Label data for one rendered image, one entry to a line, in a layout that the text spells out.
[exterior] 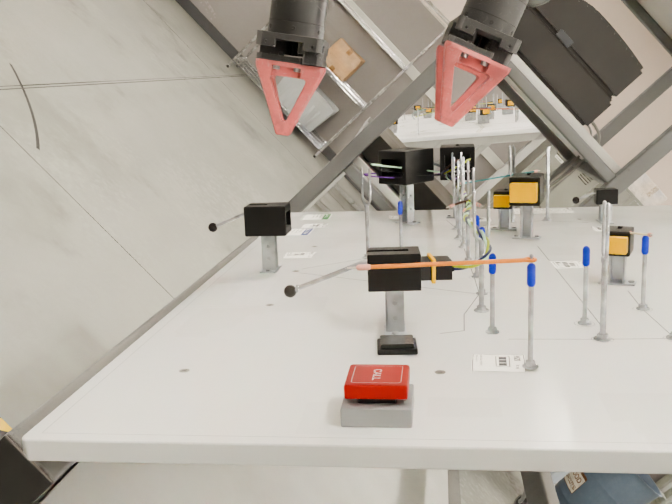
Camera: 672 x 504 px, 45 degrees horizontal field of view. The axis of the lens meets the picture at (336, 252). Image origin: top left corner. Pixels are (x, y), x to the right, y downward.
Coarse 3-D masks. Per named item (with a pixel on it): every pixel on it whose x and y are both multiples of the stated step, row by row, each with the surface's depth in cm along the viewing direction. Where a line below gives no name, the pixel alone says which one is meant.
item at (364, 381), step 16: (352, 368) 66; (368, 368) 66; (384, 368) 66; (400, 368) 66; (352, 384) 63; (368, 384) 62; (384, 384) 62; (400, 384) 62; (368, 400) 64; (384, 400) 63
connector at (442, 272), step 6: (426, 258) 86; (438, 258) 86; (444, 258) 86; (426, 270) 84; (438, 270) 84; (444, 270) 84; (450, 270) 84; (426, 276) 85; (438, 276) 85; (444, 276) 85; (450, 276) 85
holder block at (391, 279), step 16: (368, 256) 84; (384, 256) 84; (400, 256) 84; (416, 256) 83; (368, 272) 84; (384, 272) 84; (400, 272) 84; (416, 272) 84; (368, 288) 84; (384, 288) 84; (400, 288) 84; (416, 288) 84
